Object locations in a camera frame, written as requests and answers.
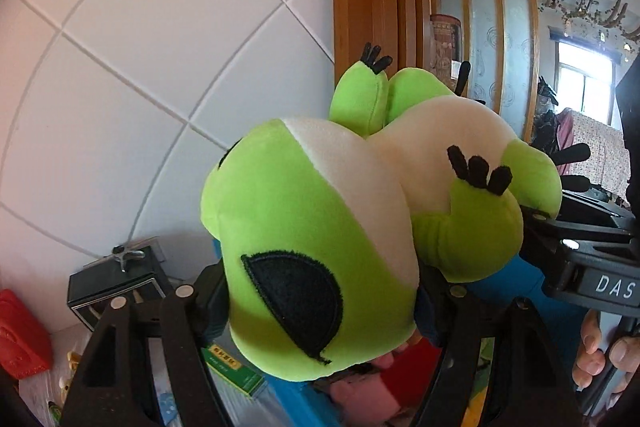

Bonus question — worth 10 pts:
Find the floral cloth on rack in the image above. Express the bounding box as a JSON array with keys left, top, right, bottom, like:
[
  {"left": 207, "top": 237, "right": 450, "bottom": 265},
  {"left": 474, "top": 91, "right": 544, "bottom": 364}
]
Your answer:
[{"left": 562, "top": 107, "right": 632, "bottom": 208}]

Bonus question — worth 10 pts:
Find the person's right hand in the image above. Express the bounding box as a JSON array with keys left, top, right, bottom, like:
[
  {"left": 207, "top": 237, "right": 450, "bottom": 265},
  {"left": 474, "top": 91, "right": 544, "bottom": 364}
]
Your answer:
[{"left": 571, "top": 311, "right": 640, "bottom": 396}]

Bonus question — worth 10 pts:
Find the red plastic bag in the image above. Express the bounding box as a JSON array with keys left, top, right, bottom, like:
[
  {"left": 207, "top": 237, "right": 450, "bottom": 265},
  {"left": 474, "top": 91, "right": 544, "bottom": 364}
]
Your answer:
[{"left": 0, "top": 289, "right": 54, "bottom": 380}]

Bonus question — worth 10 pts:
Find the small yellow object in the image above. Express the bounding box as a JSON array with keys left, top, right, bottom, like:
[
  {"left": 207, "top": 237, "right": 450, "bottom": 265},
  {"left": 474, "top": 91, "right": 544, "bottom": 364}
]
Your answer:
[{"left": 62, "top": 349, "right": 84, "bottom": 401}]

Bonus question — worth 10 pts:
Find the silver metal clip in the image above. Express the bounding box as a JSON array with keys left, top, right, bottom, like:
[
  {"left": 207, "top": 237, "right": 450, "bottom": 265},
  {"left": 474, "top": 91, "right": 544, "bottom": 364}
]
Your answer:
[{"left": 106, "top": 245, "right": 147, "bottom": 274}]

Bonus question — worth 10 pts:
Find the vine wall decoration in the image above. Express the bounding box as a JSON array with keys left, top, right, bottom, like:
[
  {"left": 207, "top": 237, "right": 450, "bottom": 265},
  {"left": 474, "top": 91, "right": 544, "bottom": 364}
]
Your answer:
[{"left": 537, "top": 0, "right": 640, "bottom": 44}]

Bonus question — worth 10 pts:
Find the wooden frosted glass screen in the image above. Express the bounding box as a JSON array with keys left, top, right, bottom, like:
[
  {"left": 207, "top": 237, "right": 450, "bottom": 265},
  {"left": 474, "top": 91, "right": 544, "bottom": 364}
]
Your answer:
[{"left": 420, "top": 0, "right": 542, "bottom": 142}]

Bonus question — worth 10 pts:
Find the black hanging clothing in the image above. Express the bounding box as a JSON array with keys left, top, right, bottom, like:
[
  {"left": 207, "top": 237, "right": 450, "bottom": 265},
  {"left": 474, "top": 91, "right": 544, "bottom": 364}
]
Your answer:
[{"left": 532, "top": 77, "right": 562, "bottom": 144}]

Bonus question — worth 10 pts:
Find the black box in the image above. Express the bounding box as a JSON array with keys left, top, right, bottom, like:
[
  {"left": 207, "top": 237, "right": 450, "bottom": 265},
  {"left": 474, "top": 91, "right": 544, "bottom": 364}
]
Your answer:
[{"left": 67, "top": 244, "right": 172, "bottom": 334}]

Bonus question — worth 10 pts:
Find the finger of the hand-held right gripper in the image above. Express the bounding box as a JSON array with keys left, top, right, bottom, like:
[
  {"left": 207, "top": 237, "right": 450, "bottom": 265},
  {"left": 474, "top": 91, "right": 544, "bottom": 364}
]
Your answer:
[
  {"left": 561, "top": 188, "right": 634, "bottom": 229},
  {"left": 520, "top": 206, "right": 637, "bottom": 289}
]

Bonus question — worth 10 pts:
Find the rolled carpet with red rim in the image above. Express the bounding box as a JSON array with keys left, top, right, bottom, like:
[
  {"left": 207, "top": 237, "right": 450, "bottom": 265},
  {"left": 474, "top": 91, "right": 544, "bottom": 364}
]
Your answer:
[{"left": 429, "top": 13, "right": 462, "bottom": 82}]

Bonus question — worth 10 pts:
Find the green medicine box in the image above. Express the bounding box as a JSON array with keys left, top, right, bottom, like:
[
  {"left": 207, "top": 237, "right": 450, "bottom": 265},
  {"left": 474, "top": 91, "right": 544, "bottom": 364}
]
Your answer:
[{"left": 201, "top": 343, "right": 267, "bottom": 399}]

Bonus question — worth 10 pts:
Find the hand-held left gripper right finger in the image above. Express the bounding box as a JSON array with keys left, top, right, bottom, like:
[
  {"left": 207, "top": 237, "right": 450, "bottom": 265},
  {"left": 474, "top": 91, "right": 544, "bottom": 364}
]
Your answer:
[{"left": 410, "top": 276, "right": 591, "bottom": 427}]

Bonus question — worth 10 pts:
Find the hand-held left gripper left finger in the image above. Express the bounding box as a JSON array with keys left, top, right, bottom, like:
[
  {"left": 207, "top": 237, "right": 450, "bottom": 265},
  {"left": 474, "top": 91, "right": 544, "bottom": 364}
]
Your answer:
[{"left": 59, "top": 263, "right": 236, "bottom": 427}]

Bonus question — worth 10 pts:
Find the green and white frog plush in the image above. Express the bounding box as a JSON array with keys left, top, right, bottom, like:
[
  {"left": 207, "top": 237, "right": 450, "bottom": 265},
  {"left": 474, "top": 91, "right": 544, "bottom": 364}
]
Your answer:
[{"left": 200, "top": 42, "right": 592, "bottom": 383}]

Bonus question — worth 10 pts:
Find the window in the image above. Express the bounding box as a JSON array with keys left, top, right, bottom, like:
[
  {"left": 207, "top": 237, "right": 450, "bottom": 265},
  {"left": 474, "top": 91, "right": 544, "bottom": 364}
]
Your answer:
[{"left": 547, "top": 27, "right": 632, "bottom": 128}]

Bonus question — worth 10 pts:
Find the pink plush toy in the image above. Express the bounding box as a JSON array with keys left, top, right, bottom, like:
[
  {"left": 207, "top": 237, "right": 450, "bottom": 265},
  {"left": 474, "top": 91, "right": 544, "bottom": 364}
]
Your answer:
[{"left": 327, "top": 337, "right": 443, "bottom": 418}]

